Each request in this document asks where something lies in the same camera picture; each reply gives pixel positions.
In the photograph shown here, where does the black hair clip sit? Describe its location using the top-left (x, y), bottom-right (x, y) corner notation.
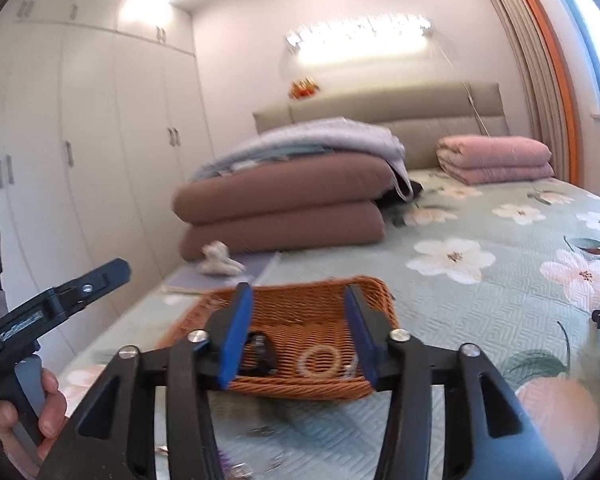
top-left (237, 332), bottom-right (278, 377)

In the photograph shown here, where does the white wall cable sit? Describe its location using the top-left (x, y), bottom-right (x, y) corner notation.
top-left (432, 35), bottom-right (493, 138)

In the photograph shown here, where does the beige padded headboard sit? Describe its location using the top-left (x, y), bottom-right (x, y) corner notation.
top-left (252, 81), bottom-right (511, 171)

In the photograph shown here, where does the dark clothing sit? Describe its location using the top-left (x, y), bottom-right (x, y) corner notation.
top-left (375, 180), bottom-right (426, 206)

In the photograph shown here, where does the red wall ornament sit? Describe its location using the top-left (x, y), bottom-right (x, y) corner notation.
top-left (289, 77), bottom-right (322, 100)

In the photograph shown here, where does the brown wicker basket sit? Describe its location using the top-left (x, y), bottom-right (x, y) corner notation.
top-left (157, 275), bottom-right (401, 402)

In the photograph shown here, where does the purple mat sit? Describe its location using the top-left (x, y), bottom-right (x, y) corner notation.
top-left (162, 252), bottom-right (281, 293)

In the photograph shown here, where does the wall light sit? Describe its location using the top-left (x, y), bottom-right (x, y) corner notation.
top-left (285, 12), bottom-right (433, 66)

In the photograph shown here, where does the pink folded quilt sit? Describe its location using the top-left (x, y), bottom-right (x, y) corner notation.
top-left (436, 135), bottom-right (556, 185)

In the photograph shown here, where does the grey folded blanket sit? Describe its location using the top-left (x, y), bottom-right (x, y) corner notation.
top-left (189, 116), bottom-right (413, 200)

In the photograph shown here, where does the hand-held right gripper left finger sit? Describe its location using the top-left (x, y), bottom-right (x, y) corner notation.
top-left (37, 282), bottom-right (255, 480)

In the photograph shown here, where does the green floral bed sheet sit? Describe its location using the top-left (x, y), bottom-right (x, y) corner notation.
top-left (55, 167), bottom-right (600, 480)

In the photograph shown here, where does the window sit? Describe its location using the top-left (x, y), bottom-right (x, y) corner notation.
top-left (550, 0), bottom-right (600, 116)

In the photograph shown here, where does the clear bead bracelet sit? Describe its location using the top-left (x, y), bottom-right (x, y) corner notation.
top-left (298, 344), bottom-right (353, 378)

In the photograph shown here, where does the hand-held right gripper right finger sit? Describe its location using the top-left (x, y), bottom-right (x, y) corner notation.
top-left (344, 285), bottom-right (563, 480)

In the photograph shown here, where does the beige curtain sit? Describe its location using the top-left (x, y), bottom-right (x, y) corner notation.
top-left (467, 0), bottom-right (571, 183)

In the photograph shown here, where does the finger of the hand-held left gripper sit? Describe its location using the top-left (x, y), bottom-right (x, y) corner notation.
top-left (50, 258), bottom-right (132, 321)

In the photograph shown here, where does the white wardrobe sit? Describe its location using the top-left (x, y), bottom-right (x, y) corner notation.
top-left (0, 0), bottom-right (216, 361)

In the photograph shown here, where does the brown folded quilt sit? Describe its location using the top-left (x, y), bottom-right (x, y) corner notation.
top-left (174, 152), bottom-right (387, 262)

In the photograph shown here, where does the white crumpled cloth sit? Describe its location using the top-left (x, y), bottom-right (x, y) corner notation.
top-left (199, 241), bottom-right (246, 277)

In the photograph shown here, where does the person's left hand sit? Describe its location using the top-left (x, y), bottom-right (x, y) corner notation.
top-left (0, 367), bottom-right (70, 472)

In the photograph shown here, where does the orange curtain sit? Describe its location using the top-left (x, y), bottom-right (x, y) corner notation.
top-left (505, 0), bottom-right (581, 186)

